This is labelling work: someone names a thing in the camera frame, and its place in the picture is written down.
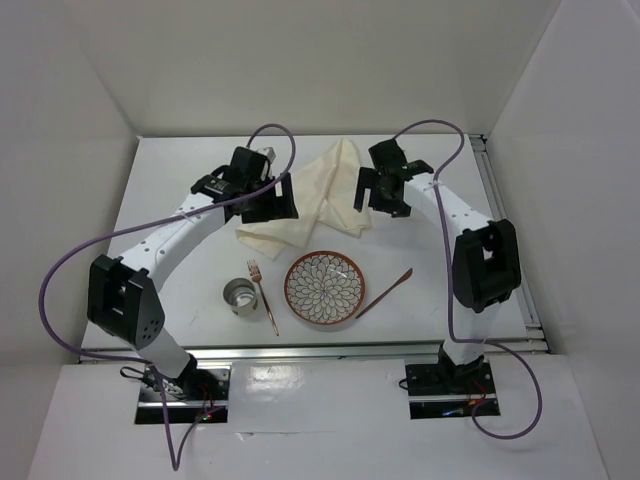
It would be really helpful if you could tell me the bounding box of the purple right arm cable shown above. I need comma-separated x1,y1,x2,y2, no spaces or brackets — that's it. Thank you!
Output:
397,118,544,440

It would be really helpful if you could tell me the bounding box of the aluminium front rail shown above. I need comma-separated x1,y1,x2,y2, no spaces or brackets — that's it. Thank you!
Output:
106,339,549,362

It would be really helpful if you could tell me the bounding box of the floral patterned plate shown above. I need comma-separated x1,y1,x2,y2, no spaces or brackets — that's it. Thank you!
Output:
283,250,366,328

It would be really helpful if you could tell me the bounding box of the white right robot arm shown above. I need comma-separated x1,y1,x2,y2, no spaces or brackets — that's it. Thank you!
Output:
354,139,522,392

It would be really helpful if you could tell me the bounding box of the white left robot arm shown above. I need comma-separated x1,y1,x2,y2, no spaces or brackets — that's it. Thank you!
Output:
87,147,298,400

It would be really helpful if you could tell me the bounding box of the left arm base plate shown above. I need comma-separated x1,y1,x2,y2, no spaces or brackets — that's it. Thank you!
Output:
120,367,231,425

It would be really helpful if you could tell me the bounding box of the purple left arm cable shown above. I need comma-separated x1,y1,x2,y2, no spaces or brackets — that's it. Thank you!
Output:
38,123,296,472

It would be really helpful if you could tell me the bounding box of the aluminium rail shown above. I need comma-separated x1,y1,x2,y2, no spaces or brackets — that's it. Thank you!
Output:
106,339,549,362
469,135,549,354

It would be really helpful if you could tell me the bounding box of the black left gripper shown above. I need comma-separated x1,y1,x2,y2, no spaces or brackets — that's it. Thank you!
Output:
240,171,297,224

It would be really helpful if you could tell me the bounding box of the copper knife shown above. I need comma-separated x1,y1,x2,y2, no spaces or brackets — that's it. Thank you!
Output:
355,268,413,319

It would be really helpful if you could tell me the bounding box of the aluminium right side rail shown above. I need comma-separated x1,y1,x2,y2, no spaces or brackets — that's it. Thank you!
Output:
469,135,549,354

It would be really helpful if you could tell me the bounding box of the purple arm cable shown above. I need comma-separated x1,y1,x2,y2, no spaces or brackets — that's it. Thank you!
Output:
38,123,296,472
397,118,544,440

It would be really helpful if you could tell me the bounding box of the cream cloth napkin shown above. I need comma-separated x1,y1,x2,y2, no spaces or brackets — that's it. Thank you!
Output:
236,138,372,260

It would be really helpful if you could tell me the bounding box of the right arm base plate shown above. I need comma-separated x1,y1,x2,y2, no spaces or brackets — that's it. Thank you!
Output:
398,361,500,420

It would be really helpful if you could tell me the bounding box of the copper fork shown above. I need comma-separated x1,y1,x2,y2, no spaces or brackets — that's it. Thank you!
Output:
247,260,280,336

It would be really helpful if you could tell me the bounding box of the small metal cup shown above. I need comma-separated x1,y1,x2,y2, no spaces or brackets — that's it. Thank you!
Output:
222,278,258,317

